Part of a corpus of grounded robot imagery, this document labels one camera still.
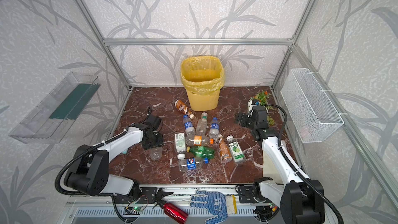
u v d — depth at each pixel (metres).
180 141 0.89
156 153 0.81
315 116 0.61
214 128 0.94
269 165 0.82
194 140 0.88
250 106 0.75
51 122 0.63
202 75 1.08
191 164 0.79
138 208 0.70
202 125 0.98
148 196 0.73
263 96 0.92
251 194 0.73
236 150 0.85
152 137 0.77
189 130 0.94
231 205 0.71
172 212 0.66
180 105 1.02
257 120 0.62
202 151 0.85
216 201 0.72
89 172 0.43
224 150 0.83
